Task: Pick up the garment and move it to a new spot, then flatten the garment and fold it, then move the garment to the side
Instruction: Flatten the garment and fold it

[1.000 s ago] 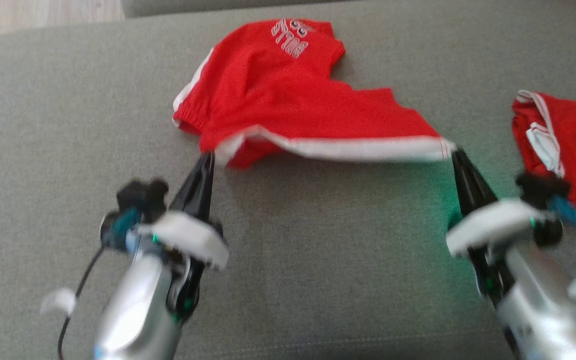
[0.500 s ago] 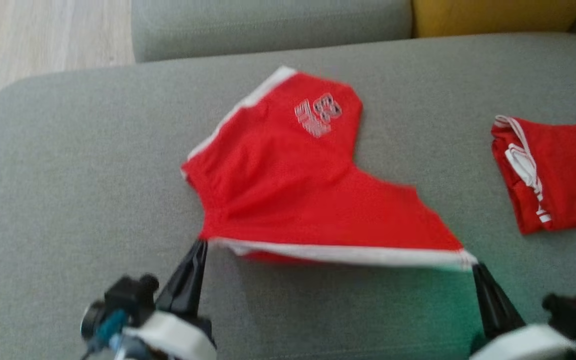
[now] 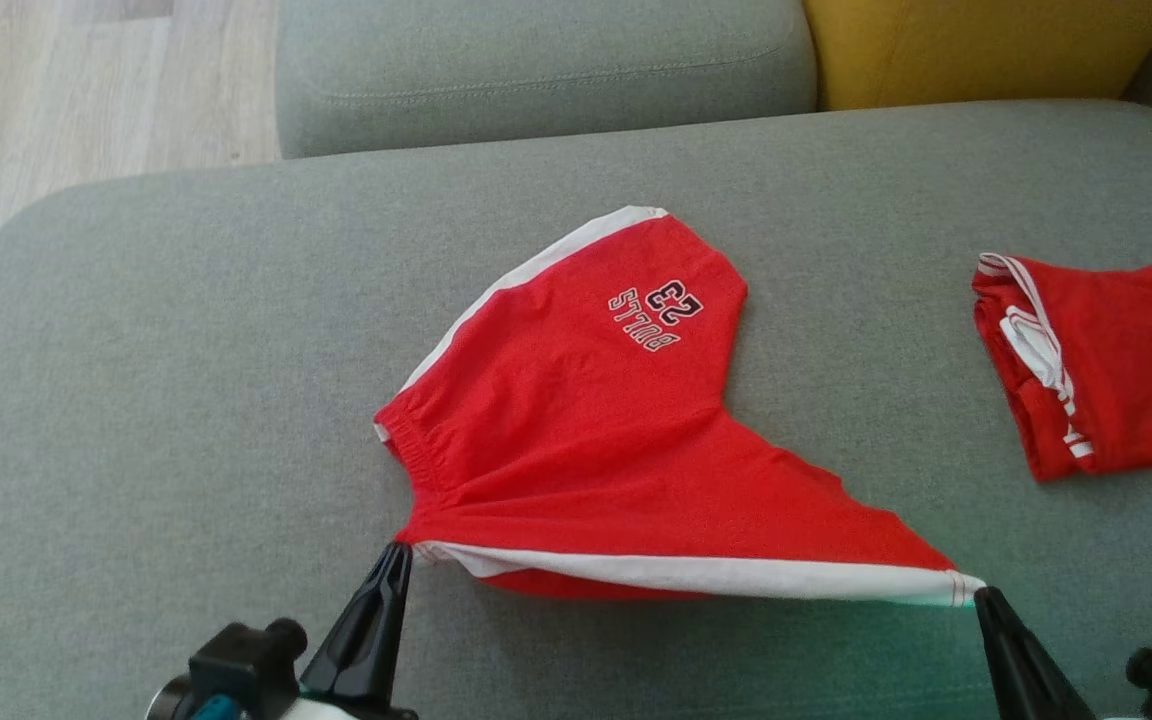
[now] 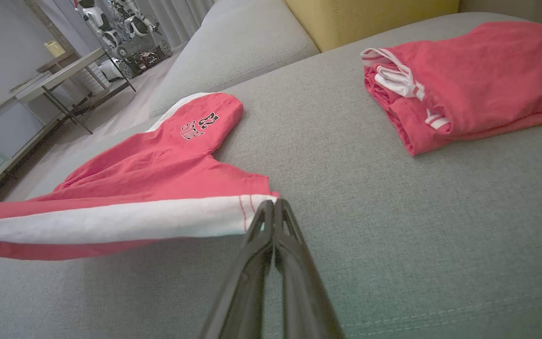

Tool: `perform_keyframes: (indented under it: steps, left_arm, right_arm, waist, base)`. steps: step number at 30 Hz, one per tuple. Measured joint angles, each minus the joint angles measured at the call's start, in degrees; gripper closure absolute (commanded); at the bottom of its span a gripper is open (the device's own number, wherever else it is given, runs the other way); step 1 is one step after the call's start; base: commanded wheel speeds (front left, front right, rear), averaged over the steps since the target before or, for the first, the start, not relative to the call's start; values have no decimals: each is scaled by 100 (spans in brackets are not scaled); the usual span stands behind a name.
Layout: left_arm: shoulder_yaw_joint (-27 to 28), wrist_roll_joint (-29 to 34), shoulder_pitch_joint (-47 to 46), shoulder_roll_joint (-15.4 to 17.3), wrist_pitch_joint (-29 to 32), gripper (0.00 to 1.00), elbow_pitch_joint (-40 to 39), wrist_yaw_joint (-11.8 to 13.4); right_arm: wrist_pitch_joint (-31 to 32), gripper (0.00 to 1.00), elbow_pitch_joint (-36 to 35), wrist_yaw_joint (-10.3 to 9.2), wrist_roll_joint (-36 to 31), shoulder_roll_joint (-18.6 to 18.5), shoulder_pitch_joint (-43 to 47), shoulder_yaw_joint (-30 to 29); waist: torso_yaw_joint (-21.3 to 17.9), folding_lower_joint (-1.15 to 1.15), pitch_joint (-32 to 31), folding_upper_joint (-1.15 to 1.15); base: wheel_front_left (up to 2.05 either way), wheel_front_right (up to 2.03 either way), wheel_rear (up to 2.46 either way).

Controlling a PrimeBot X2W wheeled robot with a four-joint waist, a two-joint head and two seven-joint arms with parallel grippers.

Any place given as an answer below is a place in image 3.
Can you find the red Bulls basketball shorts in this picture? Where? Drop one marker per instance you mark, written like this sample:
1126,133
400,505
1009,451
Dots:
586,440

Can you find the red Bulls basketball jersey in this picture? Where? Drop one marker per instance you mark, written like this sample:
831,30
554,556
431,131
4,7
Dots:
1136,370

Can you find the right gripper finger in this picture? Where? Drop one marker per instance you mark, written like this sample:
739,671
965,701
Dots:
1051,690
1014,680

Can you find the grey sofa seat cushion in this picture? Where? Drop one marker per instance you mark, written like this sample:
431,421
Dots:
186,400

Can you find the yellow sofa cushion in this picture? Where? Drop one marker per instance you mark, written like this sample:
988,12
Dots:
986,50

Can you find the grey sofa back cushion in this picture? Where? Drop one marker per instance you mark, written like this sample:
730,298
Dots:
536,70

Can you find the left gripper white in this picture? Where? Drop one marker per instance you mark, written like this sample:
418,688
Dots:
336,711

